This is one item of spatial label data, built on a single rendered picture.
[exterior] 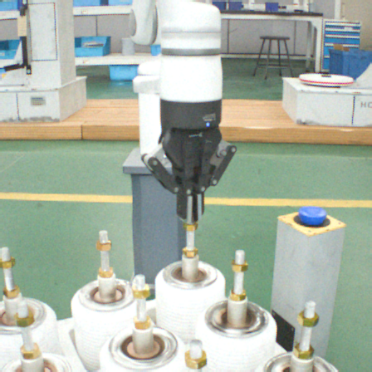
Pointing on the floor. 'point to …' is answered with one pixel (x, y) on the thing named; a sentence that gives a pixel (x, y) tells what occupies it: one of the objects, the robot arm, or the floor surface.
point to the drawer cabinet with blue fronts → (342, 33)
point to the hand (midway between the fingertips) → (190, 206)
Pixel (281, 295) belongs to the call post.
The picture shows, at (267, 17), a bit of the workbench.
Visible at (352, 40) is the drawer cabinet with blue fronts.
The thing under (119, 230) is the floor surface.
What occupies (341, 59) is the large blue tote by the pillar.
